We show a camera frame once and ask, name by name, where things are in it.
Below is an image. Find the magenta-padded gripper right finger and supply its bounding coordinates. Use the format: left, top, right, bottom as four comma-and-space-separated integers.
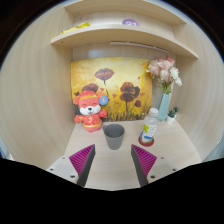
130, 143, 178, 188

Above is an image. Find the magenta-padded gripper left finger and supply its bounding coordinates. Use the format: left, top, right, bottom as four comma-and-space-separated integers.
45, 143, 97, 188

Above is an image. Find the clear drink bottle white cap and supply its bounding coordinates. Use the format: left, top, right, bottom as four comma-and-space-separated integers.
139, 107, 160, 145

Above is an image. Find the small potted green plant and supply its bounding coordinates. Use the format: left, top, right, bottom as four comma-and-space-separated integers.
165, 106, 180, 126

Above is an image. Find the grey mug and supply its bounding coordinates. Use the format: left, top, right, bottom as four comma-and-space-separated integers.
101, 123, 126, 151

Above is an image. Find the teal ribbed vase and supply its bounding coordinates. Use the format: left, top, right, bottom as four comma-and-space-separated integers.
156, 92, 172, 122

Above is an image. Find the red plush toy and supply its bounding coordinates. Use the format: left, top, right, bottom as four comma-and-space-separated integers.
73, 89, 109, 133

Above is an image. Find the pink and white flower bouquet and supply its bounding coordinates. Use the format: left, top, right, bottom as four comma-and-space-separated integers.
145, 55, 183, 95

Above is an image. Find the yellow flower painting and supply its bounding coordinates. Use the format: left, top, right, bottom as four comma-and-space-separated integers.
70, 56, 154, 123

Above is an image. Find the white light bar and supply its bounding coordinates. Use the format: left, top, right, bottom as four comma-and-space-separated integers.
109, 40, 169, 54

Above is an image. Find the wooden shelf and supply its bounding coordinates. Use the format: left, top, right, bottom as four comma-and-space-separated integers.
50, 0, 200, 60

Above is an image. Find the yellow item on shelf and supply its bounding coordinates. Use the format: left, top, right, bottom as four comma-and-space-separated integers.
60, 21, 91, 34

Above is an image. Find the purple round disc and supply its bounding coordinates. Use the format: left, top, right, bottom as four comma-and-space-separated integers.
121, 18, 141, 28

